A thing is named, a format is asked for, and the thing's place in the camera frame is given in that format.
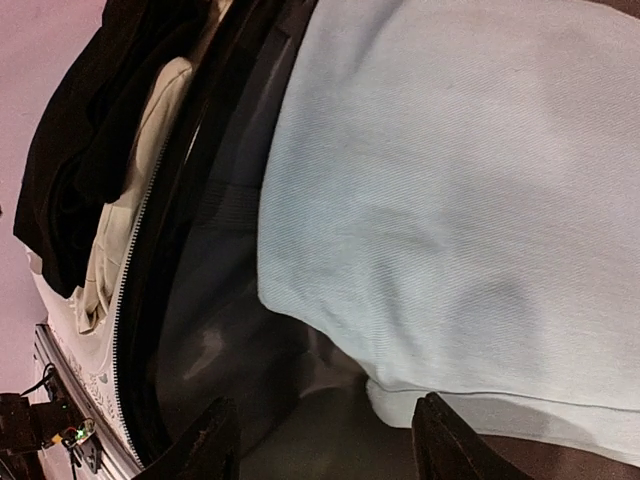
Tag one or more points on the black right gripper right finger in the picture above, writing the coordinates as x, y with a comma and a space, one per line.
447, 448

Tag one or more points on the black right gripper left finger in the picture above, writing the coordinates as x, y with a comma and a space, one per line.
208, 450

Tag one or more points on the pink and teal kids suitcase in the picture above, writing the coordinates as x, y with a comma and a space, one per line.
192, 328

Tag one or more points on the black garment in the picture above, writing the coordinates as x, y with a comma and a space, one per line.
79, 154

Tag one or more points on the beige garment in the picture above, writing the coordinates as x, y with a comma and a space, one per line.
91, 302

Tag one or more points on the floral patterned table mat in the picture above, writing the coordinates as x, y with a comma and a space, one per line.
90, 357

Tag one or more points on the pale blue denim garment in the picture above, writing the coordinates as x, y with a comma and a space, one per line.
452, 197

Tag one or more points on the aluminium front rail frame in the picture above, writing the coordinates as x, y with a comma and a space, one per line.
117, 462

